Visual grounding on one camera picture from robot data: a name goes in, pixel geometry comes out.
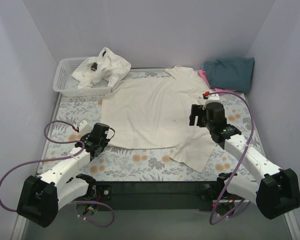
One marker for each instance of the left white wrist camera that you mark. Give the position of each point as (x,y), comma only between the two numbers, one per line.
(83,127)

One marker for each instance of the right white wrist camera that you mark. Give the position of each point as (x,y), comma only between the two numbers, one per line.
(211,97)

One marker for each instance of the teal folded t shirt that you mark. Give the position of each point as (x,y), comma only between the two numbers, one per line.
(233,73)

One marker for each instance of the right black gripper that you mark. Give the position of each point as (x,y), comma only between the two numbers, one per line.
(195,115)

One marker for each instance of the floral table mat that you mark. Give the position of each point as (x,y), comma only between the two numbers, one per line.
(119,164)

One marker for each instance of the pink folded t shirt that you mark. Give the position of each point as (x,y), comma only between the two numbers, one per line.
(202,74)

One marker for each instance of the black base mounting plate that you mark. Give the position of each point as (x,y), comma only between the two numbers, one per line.
(156,195)

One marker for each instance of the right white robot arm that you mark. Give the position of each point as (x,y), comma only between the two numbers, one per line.
(275,191)

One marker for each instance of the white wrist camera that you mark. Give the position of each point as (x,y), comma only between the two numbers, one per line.
(211,97)
(83,127)

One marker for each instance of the white plastic laundry basket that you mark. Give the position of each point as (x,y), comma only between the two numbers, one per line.
(65,84)

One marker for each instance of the cream t shirt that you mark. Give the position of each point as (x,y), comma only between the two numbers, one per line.
(153,113)

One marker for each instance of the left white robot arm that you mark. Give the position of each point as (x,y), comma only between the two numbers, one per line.
(44,195)

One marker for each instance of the white crumpled t shirt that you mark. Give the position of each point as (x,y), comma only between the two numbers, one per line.
(106,66)

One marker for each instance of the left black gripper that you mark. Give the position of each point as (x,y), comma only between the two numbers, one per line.
(96,150)

